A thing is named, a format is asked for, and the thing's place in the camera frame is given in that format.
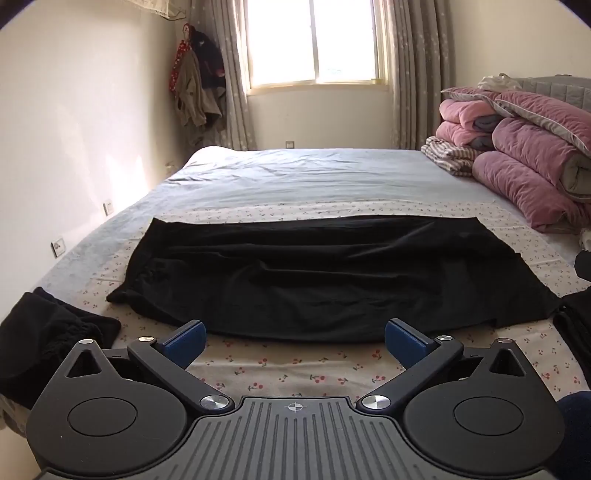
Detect red dotted hanging garment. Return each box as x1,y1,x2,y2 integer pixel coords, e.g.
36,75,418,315
168,23,192,95

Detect grey padded headboard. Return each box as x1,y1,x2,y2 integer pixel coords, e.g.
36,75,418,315
517,73,591,108

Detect striped folded cloth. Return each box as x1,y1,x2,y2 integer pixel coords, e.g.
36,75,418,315
421,136,488,178

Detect window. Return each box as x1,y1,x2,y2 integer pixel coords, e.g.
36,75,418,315
242,0,391,95

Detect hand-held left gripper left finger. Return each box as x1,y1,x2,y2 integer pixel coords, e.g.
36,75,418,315
62,318,234,414

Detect pink fluffy quilt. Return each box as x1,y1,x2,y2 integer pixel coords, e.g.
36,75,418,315
436,87,506,149

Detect folded black cloth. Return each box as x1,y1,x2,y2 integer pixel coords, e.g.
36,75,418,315
551,288,591,372

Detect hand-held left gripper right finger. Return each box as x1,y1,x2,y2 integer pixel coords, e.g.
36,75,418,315
355,318,532,414

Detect beige hanging garment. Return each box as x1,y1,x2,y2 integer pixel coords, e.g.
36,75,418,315
175,48,223,129

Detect grey bed cover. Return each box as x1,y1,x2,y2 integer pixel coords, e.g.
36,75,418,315
34,146,502,287

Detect dark navy hanging garment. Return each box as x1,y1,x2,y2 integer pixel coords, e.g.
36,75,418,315
191,30,227,90

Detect white lace cloth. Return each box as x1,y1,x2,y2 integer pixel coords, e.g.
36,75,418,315
127,0,190,20

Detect black pants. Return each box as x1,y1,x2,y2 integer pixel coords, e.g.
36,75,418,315
106,216,561,343

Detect person's dark blue clothing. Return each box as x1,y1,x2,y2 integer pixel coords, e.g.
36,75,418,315
551,391,591,480

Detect purple velvet quilt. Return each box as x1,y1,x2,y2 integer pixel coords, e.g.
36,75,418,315
472,90,591,234

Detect crumpled black garment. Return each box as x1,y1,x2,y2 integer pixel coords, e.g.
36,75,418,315
0,287,122,407

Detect bed with floral sheet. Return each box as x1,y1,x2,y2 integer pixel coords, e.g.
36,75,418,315
0,199,591,435

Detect dark object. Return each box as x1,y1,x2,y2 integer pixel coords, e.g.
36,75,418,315
574,248,591,283

